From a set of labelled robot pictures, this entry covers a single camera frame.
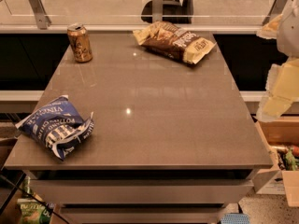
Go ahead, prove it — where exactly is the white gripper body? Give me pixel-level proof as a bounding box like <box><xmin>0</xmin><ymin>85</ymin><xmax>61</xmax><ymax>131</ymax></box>
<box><xmin>277</xmin><ymin>0</ymin><xmax>299</xmax><ymax>57</ymax></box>

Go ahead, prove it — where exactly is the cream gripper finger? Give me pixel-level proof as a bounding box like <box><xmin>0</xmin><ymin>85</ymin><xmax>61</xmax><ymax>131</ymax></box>
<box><xmin>256</xmin><ymin>14</ymin><xmax>282</xmax><ymax>39</ymax></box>
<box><xmin>256</xmin><ymin>59</ymin><xmax>299</xmax><ymax>122</ymax></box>

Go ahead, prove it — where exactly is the brown chip bag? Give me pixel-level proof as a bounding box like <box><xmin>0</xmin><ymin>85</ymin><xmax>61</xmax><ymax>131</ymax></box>
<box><xmin>133</xmin><ymin>21</ymin><xmax>216</xmax><ymax>64</ymax></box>

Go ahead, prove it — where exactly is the blue chip bag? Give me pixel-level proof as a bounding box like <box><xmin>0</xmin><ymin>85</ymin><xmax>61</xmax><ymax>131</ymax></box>
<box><xmin>16</xmin><ymin>95</ymin><xmax>94</xmax><ymax>161</ymax></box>

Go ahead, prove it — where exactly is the green snack bag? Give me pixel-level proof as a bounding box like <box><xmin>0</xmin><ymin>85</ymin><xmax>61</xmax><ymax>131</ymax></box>
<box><xmin>17</xmin><ymin>199</ymin><xmax>55</xmax><ymax>224</ymax></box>

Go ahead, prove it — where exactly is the cardboard box with items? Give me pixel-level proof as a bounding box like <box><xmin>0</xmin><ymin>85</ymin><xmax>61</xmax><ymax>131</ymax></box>
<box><xmin>253</xmin><ymin>116</ymin><xmax>299</xmax><ymax>207</ymax></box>

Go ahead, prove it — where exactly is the black office chair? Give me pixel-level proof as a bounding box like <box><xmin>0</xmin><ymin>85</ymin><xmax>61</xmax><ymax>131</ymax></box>
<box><xmin>140</xmin><ymin>0</ymin><xmax>198</xmax><ymax>24</ymax></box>

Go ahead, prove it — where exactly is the blue perforated basket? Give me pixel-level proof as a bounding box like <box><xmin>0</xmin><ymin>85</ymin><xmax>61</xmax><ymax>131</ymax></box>
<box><xmin>221</xmin><ymin>214</ymin><xmax>250</xmax><ymax>224</ymax></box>

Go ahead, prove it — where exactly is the gold soda can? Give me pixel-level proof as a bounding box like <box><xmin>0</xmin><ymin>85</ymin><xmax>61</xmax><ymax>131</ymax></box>
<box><xmin>67</xmin><ymin>23</ymin><xmax>93</xmax><ymax>63</ymax></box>

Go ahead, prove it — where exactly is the grey table drawer unit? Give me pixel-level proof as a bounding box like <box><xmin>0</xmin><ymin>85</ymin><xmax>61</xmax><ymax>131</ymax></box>
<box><xmin>31</xmin><ymin>178</ymin><xmax>253</xmax><ymax>224</ymax></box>

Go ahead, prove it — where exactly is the right metal railing post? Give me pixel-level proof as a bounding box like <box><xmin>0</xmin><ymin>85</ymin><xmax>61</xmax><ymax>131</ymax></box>
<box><xmin>263</xmin><ymin>0</ymin><xmax>288</xmax><ymax>25</ymax></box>

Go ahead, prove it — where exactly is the metal railing post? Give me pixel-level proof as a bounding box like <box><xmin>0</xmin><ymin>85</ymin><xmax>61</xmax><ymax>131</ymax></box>
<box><xmin>152</xmin><ymin>0</ymin><xmax>163</xmax><ymax>22</ymax></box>
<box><xmin>28</xmin><ymin>0</ymin><xmax>51</xmax><ymax>30</ymax></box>
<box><xmin>263</xmin><ymin>0</ymin><xmax>288</xmax><ymax>25</ymax></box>

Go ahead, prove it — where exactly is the middle metal railing post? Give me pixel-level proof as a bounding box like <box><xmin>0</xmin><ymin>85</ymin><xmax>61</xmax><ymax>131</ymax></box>
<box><xmin>152</xmin><ymin>0</ymin><xmax>163</xmax><ymax>22</ymax></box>

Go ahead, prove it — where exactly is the left metal railing post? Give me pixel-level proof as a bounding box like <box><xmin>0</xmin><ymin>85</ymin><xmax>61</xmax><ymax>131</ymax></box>
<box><xmin>28</xmin><ymin>0</ymin><xmax>51</xmax><ymax>30</ymax></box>

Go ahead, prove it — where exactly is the black cable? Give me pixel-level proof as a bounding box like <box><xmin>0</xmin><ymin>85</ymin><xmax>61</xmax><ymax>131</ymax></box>
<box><xmin>0</xmin><ymin>174</ymin><xmax>71</xmax><ymax>224</ymax></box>

